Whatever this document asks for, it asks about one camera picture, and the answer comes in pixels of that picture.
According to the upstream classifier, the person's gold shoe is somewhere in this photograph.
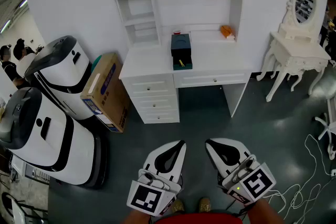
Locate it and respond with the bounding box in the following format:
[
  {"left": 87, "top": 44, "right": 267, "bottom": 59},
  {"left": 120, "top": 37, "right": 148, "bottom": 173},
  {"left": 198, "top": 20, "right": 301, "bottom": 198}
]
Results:
[
  {"left": 172, "top": 199, "right": 185, "bottom": 214},
  {"left": 198, "top": 197, "right": 212, "bottom": 213}
]

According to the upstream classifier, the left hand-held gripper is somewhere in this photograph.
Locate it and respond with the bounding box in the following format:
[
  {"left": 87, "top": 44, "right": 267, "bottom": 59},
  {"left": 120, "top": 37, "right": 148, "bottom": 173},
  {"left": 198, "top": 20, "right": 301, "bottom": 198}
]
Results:
[{"left": 127, "top": 140, "right": 187, "bottom": 217}]

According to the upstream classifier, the black metal chair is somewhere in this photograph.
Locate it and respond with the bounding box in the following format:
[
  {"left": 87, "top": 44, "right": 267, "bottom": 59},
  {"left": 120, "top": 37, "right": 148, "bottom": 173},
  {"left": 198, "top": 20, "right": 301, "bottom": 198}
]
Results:
[{"left": 1, "top": 191, "right": 49, "bottom": 224}]

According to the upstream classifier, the white floor cable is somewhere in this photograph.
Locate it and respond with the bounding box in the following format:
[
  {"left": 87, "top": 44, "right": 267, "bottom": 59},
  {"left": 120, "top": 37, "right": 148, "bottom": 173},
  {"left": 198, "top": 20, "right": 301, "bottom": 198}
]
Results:
[{"left": 262, "top": 134, "right": 336, "bottom": 224}]

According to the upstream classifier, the small white desk drawer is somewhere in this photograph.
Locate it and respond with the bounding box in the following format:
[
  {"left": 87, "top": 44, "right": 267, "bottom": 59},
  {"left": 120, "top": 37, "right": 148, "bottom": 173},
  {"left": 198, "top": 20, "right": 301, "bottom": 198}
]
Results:
[
  {"left": 130, "top": 95, "right": 177, "bottom": 112},
  {"left": 125, "top": 78, "right": 174, "bottom": 98},
  {"left": 138, "top": 110, "right": 180, "bottom": 123}
]

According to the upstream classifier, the white and black robot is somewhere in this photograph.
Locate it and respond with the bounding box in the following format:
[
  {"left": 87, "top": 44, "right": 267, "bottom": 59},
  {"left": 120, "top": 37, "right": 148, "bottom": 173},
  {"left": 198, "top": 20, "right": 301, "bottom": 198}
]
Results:
[
  {"left": 0, "top": 87, "right": 108, "bottom": 190},
  {"left": 24, "top": 35, "right": 95, "bottom": 121}
]

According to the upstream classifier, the white chair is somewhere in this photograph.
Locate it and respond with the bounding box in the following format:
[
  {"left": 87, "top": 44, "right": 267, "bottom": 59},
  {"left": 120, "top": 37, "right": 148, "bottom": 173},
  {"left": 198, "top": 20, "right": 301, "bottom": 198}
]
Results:
[{"left": 314, "top": 97, "right": 336, "bottom": 161}]

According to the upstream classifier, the person's right forearm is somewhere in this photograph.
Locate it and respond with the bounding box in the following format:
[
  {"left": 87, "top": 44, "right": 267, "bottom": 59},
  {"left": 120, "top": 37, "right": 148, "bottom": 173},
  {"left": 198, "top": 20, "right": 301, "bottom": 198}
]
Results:
[{"left": 250, "top": 198, "right": 285, "bottom": 224}]

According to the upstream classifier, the dark teal drawer box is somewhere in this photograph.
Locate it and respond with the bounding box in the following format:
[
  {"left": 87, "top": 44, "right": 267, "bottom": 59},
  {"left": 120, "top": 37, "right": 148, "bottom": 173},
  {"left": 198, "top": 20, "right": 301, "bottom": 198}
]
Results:
[{"left": 170, "top": 33, "right": 193, "bottom": 71}]

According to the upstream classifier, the person's right gold shoe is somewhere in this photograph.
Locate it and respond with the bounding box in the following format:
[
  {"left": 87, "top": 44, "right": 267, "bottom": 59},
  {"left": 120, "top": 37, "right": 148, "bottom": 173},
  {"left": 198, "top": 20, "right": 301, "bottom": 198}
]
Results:
[{"left": 198, "top": 197, "right": 212, "bottom": 213}]

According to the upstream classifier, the green round object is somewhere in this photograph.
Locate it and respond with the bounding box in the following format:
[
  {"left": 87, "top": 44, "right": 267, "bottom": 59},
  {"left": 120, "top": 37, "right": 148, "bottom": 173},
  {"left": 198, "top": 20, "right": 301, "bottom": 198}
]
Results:
[{"left": 91, "top": 55, "right": 102, "bottom": 73}]

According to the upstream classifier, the white metal rack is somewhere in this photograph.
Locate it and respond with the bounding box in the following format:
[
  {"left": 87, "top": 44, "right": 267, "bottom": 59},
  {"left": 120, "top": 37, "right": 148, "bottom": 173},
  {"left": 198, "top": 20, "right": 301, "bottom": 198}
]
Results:
[{"left": 9, "top": 154, "right": 50, "bottom": 186}]

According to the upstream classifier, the white oval mirror stand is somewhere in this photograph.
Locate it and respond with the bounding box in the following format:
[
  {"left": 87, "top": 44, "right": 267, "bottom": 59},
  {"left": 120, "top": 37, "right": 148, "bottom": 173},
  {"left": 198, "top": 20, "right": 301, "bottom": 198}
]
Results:
[{"left": 278, "top": 0, "right": 320, "bottom": 44}]

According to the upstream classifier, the person's left forearm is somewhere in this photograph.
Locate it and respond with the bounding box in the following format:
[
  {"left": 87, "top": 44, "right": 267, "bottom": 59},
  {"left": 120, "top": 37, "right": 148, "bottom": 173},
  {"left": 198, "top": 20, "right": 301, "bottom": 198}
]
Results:
[{"left": 123, "top": 208, "right": 161, "bottom": 224}]

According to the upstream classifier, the person's left gold shoe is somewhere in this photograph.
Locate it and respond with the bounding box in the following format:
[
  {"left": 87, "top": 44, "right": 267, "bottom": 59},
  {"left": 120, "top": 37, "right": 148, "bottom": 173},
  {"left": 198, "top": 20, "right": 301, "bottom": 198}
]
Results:
[{"left": 172, "top": 199, "right": 185, "bottom": 214}]

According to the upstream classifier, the orange object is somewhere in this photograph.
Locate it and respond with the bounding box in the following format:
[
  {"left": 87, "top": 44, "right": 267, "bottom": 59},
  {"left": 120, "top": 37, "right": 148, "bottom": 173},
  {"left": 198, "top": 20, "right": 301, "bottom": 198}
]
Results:
[{"left": 219, "top": 25, "right": 236, "bottom": 40}]

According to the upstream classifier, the brown cardboard box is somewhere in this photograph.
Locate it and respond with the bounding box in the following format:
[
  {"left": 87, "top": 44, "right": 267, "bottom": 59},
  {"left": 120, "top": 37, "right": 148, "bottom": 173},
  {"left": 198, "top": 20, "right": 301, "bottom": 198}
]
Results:
[{"left": 80, "top": 52, "right": 130, "bottom": 133}]

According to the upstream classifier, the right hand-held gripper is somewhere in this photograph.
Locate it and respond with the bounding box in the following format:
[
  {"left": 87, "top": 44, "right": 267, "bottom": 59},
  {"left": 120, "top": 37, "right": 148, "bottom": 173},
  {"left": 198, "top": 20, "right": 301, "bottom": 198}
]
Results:
[{"left": 205, "top": 137, "right": 277, "bottom": 206}]

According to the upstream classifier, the person's red clothing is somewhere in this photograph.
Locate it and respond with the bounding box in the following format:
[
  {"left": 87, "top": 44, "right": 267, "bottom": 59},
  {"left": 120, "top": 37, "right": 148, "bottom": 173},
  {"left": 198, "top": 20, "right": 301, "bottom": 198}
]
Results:
[{"left": 154, "top": 212, "right": 244, "bottom": 224}]

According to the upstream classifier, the white desk with hutch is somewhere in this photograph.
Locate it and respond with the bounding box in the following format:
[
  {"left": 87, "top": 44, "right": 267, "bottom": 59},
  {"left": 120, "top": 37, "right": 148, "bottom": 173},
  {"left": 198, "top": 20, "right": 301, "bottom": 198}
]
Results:
[{"left": 103, "top": 0, "right": 254, "bottom": 124}]

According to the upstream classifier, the white carved dressing table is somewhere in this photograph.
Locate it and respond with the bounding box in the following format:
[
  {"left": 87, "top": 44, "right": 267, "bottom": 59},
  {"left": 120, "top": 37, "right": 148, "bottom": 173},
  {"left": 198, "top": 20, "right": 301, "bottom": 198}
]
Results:
[{"left": 256, "top": 31, "right": 332, "bottom": 102}]

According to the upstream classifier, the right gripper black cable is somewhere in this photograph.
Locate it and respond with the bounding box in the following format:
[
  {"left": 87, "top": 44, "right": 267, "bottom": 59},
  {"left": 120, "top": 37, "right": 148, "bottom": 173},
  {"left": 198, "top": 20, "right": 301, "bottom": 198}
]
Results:
[{"left": 225, "top": 198, "right": 253, "bottom": 218}]

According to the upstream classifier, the wide white desk drawer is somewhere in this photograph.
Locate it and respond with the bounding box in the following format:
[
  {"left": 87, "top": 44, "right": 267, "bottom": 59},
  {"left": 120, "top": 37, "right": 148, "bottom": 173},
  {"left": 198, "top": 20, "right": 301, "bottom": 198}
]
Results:
[{"left": 174, "top": 72, "right": 250, "bottom": 88}]

